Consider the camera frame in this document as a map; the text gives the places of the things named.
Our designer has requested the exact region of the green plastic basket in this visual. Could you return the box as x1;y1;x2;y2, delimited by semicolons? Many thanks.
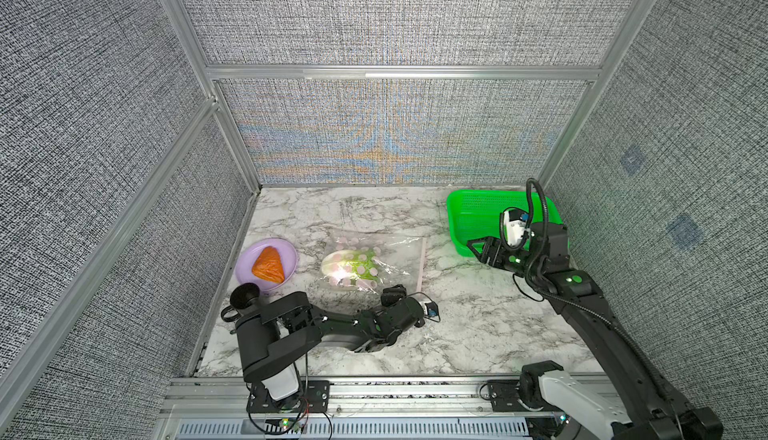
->
446;190;528;258

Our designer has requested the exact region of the green chinese cabbage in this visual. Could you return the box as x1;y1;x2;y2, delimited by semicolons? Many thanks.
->
321;249;381;290

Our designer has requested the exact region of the white perforated cable tray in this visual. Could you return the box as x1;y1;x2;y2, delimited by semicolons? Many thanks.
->
172;417;532;439

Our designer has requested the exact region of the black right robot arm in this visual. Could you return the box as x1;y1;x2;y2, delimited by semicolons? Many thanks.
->
467;222;724;439

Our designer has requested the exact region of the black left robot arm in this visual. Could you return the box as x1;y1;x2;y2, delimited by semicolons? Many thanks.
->
220;283;441;406

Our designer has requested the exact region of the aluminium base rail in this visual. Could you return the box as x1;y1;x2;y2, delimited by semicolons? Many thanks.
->
159;374;518;419

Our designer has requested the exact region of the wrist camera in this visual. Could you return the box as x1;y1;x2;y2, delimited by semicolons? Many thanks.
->
500;208;530;250
423;301;441;323

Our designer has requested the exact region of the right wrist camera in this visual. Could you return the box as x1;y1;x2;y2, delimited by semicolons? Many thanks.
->
500;208;530;250

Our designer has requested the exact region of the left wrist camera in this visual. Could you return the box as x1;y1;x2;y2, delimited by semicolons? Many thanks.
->
423;301;441;323

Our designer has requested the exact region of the black cup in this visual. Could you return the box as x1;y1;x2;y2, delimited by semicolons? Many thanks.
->
230;283;261;314

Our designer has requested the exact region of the clear zip-top bag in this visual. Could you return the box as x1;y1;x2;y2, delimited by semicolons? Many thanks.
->
320;230;426;294

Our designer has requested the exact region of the purple plate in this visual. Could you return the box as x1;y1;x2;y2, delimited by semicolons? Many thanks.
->
235;238;299;294

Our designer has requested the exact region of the orange food piece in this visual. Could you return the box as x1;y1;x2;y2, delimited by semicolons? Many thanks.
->
251;246;286;284

